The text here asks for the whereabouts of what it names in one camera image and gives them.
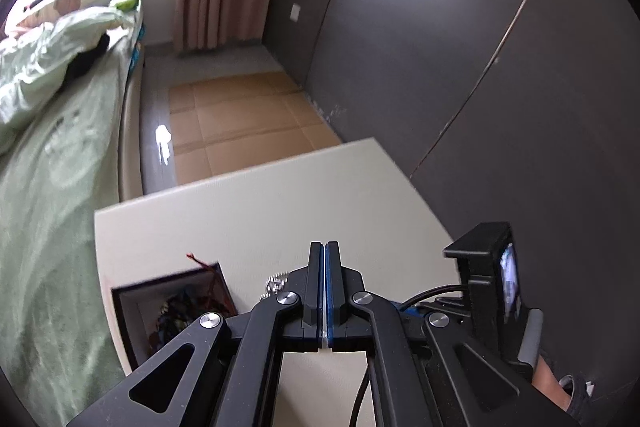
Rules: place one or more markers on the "green tissue packet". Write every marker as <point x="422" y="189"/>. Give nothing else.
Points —
<point x="126" y="2"/>

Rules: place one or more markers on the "black square box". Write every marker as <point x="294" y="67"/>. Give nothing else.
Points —
<point x="127" y="322"/>

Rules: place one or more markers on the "flattened cardboard sheets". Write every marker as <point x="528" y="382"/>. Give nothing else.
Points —
<point x="240" y="127"/>

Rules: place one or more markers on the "black garment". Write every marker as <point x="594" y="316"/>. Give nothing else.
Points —
<point x="87" y="57"/>

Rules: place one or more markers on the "dark grey wardrobe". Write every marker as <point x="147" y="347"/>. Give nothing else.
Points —
<point x="425" y="32"/>

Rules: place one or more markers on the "green bed sheet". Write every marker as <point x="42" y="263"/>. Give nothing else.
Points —
<point x="50" y="232"/>

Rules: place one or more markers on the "white wall switch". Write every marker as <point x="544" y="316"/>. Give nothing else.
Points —
<point x="295" y="12"/>

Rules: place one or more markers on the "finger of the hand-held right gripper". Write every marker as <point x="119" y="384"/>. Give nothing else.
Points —
<point x="411" y="310"/>

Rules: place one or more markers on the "bed with beige headboard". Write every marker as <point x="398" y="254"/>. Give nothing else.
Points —
<point x="130" y="132"/>

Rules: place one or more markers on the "person's right leg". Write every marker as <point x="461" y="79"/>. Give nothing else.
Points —
<point x="547" y="384"/>

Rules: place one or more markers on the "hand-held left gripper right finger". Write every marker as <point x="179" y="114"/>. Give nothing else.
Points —
<point x="335" y="287"/>

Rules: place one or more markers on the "blue green bead jewelry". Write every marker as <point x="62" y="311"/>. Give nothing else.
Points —
<point x="175" y="312"/>

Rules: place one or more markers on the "light green quilt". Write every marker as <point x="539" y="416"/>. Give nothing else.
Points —
<point x="35" y="57"/>

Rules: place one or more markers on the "black shoe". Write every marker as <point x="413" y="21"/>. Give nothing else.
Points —
<point x="580" y="402"/>

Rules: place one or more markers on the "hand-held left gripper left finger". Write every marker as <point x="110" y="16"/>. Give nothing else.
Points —
<point x="315" y="287"/>

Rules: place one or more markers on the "white low table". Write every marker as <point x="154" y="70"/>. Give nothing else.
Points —
<point x="300" y="207"/>

